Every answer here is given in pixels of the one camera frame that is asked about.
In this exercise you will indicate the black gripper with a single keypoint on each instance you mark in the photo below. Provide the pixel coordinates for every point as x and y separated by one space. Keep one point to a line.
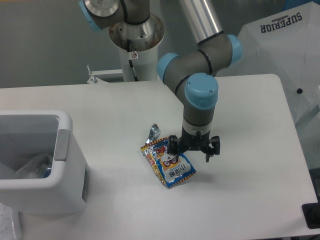
194 142

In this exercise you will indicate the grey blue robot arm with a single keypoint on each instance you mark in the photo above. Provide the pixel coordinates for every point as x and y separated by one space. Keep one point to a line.
192 77

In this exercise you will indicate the white trash can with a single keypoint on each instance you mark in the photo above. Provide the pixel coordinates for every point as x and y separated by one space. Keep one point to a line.
26 133

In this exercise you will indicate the blue snack wrapper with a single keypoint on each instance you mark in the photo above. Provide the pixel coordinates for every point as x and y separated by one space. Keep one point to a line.
170 169

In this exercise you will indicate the white Superior umbrella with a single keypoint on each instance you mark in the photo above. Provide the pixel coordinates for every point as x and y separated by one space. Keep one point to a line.
286 44

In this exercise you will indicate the black device at table edge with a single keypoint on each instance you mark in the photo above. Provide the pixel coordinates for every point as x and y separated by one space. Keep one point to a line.
311 213

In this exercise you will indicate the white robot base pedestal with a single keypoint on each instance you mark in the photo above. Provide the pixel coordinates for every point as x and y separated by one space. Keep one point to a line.
138 51

